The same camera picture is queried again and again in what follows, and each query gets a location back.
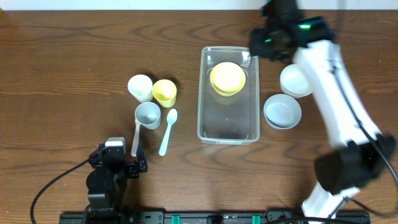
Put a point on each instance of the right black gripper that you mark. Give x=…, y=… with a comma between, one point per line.
x=260, y=44

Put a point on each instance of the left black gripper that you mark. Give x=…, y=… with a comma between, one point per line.
x=133, y=168

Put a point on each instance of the white plastic fork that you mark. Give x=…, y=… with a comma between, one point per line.
x=135, y=141

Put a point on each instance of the grey cup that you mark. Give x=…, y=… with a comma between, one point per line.
x=148, y=114

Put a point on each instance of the white bowl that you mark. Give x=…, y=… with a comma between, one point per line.
x=294, y=83

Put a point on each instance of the yellow bowl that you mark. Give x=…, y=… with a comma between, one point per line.
x=227, y=78

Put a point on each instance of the yellow cup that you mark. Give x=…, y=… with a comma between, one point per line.
x=165, y=92

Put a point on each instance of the white cup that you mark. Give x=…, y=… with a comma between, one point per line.
x=140, y=87

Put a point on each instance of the grey bowl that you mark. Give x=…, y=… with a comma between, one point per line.
x=282, y=111

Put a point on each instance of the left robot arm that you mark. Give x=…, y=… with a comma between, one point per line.
x=107, y=184

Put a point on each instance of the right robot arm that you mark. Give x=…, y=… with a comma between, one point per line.
x=360, y=152

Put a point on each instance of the clear plastic container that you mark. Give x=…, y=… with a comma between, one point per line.
x=228, y=119

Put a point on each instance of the black mounting rail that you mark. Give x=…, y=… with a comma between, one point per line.
x=184, y=218

